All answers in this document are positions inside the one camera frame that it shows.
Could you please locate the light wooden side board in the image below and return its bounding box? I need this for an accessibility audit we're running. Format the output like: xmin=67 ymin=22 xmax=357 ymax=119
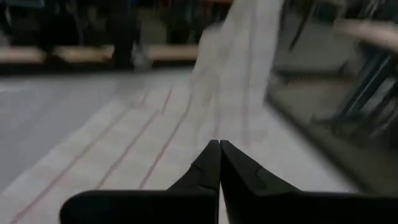
xmin=0 ymin=43 xmax=200 ymax=65

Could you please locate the white red-checked towel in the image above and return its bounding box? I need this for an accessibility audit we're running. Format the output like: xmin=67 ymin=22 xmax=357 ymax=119
xmin=0 ymin=0 xmax=358 ymax=224

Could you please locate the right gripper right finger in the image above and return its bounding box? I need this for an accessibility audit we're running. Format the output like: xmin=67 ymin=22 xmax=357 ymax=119
xmin=220 ymin=139 xmax=398 ymax=224

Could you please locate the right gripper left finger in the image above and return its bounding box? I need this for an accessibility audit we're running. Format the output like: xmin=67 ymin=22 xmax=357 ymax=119
xmin=58 ymin=139 xmax=221 ymax=224

